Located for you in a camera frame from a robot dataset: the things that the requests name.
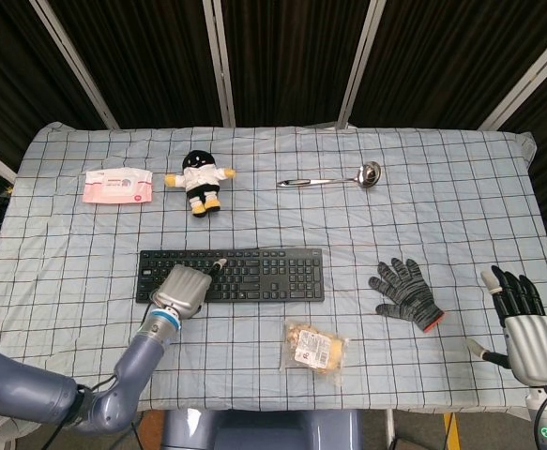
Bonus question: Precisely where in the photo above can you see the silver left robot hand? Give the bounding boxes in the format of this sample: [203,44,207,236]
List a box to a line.
[152,257,230,321]

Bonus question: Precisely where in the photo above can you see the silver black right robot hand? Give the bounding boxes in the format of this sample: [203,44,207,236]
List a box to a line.
[465,264,547,388]

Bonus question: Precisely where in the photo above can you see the black computer keyboard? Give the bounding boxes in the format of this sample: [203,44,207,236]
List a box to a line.
[135,247,326,305]

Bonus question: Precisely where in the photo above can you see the black white plush doll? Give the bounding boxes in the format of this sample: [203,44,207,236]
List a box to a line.
[163,150,236,218]

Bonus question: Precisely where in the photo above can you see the blue checked tablecloth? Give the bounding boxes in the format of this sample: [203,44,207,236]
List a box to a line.
[0,122,547,416]

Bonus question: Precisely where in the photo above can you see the yellow floor tape strip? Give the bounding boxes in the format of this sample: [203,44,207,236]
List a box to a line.
[444,412,461,450]

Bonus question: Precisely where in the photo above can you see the pink wet wipes pack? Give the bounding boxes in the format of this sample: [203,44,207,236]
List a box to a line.
[82,168,154,205]

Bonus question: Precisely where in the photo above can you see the grey striped work glove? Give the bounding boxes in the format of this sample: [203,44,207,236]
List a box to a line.
[368,257,446,334]

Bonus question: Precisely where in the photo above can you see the bagged bread with label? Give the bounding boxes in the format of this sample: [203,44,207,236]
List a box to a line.
[280,318,352,386]

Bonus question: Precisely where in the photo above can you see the grey-blue robot torso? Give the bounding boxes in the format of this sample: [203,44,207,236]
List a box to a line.
[160,409,364,450]

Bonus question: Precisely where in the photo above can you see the stainless steel ladle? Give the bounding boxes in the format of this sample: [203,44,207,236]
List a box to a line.
[276,160,382,189]

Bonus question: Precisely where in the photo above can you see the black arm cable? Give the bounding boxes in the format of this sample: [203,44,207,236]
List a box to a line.
[531,382,547,450]
[75,372,120,394]

